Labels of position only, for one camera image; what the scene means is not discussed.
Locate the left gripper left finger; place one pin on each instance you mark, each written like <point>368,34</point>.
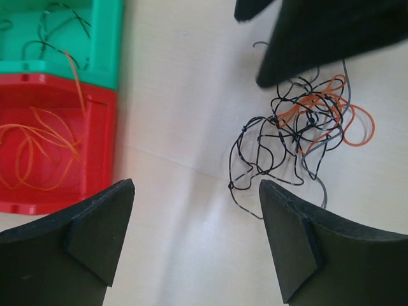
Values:
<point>69,257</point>

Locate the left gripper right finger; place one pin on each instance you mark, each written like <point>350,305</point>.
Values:
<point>321,258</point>

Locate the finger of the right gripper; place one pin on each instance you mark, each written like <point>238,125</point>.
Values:
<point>308,34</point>
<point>246,10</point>

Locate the red plastic bin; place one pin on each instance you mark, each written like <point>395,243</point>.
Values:
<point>57,142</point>

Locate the green plastic bin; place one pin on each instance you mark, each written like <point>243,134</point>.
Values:
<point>62,37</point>

